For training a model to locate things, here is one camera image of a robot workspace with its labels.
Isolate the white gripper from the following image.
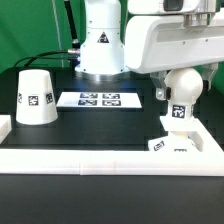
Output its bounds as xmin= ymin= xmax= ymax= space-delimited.
xmin=125 ymin=13 xmax=224 ymax=101

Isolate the white lamp bulb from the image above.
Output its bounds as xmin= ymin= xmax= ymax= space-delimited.
xmin=165 ymin=68 xmax=203 ymax=120

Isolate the white lamp base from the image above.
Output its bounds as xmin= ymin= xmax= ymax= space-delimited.
xmin=148 ymin=116 xmax=203 ymax=152

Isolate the white lamp shade cone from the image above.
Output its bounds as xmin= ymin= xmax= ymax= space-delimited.
xmin=16 ymin=69 xmax=58 ymax=125

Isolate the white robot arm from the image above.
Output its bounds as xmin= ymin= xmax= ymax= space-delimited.
xmin=76 ymin=0 xmax=224 ymax=100

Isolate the white marker sheet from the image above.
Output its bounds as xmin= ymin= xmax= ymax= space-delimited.
xmin=57 ymin=92 xmax=141 ymax=108

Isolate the white foam border frame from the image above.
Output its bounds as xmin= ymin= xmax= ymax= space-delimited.
xmin=0 ymin=120 xmax=224 ymax=176

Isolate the black cable bundle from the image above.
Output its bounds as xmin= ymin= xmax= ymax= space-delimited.
xmin=13 ymin=48 xmax=81 ymax=68

